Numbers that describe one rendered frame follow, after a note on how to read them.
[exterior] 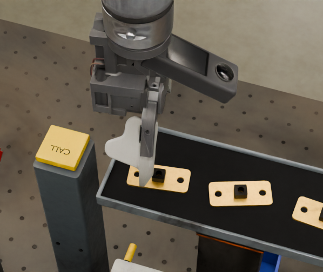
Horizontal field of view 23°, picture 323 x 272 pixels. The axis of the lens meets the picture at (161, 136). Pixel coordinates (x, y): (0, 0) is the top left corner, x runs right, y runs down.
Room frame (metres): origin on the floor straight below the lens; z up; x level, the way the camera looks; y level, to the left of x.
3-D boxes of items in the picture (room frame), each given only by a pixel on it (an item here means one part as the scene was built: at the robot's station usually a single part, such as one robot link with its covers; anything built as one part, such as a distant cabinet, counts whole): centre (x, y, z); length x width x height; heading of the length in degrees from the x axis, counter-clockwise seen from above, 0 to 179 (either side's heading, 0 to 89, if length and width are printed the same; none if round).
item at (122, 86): (0.59, 0.03, 1.39); 0.09 x 0.08 x 0.12; 80
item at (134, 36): (0.59, 0.03, 1.47); 0.08 x 0.08 x 0.05
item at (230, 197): (0.56, -0.11, 1.17); 0.08 x 0.04 x 0.01; 92
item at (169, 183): (0.59, 0.00, 1.17); 0.08 x 0.04 x 0.01; 80
